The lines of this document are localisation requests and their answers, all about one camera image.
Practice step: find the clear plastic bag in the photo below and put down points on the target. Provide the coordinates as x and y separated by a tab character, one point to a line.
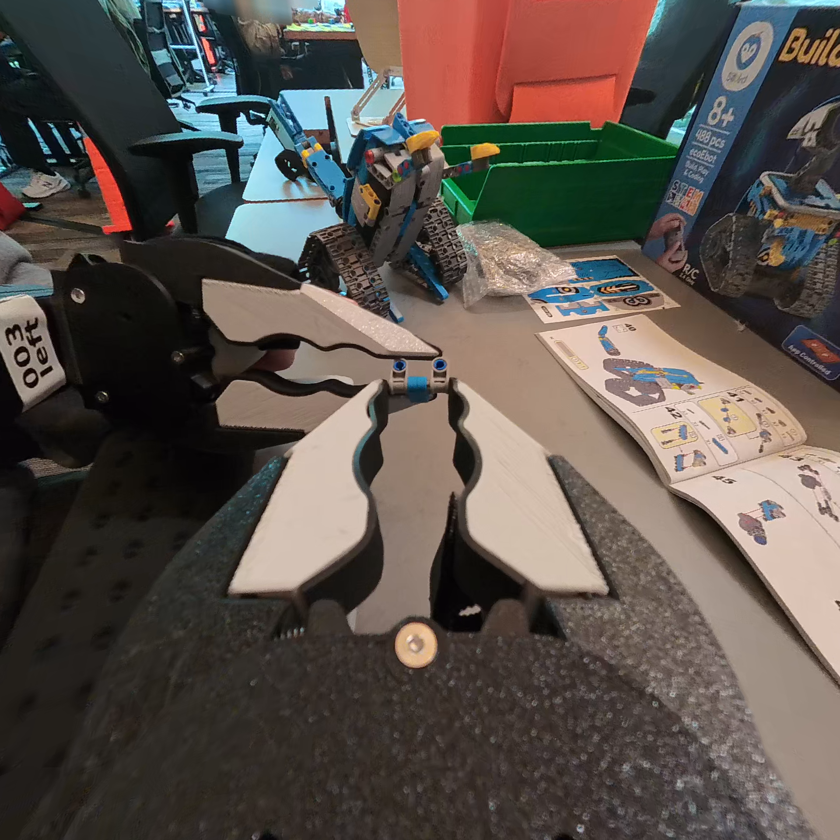
512	262

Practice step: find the blue tracked toy robot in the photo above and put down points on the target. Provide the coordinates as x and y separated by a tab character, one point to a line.
394	210

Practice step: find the black mesh chair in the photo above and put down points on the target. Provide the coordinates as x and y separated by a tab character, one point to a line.
682	59

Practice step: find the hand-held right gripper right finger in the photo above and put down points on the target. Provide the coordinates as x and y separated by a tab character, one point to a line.
531	525

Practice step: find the person's dark hoodie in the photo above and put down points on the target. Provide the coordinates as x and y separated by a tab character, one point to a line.
13	525

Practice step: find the green storage bin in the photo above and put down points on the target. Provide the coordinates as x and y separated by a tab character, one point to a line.
564	190

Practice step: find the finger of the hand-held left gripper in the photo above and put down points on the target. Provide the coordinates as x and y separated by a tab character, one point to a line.
282	308
269	407

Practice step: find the instruction booklet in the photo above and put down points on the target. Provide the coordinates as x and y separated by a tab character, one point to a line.
689	407

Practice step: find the person's left forearm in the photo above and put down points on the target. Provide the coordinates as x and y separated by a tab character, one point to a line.
16	262

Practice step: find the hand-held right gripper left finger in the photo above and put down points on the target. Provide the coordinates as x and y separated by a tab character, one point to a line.
302	525

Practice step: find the dark perforated panel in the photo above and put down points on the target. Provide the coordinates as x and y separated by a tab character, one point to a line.
98	558

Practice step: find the dark blue toy set box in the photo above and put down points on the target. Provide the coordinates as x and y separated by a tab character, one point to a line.
754	197

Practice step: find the person's left hand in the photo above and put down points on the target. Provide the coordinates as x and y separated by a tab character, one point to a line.
275	361

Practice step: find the black office chair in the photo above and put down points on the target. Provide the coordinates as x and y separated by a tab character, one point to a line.
98	98

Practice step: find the grey desk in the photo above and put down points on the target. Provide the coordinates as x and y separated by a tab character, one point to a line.
525	367

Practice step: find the blue sticker sheet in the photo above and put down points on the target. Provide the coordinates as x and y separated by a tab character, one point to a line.
597	292

